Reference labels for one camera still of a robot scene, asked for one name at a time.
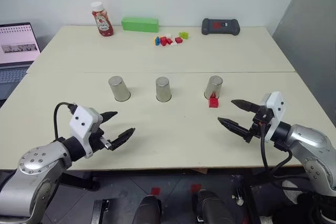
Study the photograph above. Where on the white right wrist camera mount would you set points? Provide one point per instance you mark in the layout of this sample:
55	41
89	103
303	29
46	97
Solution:
275	103

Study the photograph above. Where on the red ketchup bottle white cap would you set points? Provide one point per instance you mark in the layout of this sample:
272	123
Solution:
103	22

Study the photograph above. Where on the small red toy piece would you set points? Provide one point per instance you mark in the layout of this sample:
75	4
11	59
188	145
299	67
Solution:
169	41

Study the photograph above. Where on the black table foot bar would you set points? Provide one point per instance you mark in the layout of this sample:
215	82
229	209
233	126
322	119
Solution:
81	180

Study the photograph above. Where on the red toy brick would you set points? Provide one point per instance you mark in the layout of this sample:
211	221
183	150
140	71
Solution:
213	102

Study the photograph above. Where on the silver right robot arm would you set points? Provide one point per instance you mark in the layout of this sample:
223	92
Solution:
307	140

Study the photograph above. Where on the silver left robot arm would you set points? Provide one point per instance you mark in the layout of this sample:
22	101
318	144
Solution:
31	163

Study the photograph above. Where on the large red toy piece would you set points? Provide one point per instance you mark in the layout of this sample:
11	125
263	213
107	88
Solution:
163	41

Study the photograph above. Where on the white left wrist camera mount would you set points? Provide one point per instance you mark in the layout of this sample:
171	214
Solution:
81	119

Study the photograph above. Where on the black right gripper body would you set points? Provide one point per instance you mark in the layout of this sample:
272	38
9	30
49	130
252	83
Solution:
260	125

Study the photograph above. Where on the upturned steel cup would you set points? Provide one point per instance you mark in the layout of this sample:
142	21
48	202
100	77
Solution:
119	89
214	86
163	90

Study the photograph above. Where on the blue and yellow toy piece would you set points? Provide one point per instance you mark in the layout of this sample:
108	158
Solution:
156	41

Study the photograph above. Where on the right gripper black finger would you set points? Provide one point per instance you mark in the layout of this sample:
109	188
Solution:
235	126
245	105

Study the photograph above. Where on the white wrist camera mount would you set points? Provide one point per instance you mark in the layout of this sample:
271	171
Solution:
81	119
275	103

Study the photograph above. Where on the black handheld controller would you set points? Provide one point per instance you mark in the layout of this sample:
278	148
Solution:
221	26

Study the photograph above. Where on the black table leg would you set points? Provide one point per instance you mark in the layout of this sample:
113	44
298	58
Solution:
254	200

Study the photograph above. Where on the light green toy piece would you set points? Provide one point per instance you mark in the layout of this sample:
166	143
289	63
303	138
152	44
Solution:
184	35

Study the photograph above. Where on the red square toy block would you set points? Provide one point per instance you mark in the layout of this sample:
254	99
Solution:
178	40

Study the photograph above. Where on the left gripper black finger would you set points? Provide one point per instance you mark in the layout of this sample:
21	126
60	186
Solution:
123	138
109	116

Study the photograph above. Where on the green rectangular box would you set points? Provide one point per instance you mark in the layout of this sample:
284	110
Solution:
139	24

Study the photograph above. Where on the grey open laptop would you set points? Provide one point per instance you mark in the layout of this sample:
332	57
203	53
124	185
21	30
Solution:
15	48

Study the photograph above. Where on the dark rounded shape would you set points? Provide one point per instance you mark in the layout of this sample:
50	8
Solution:
148	211
212	208

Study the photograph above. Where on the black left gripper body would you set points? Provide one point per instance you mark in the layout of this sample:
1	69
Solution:
96	140

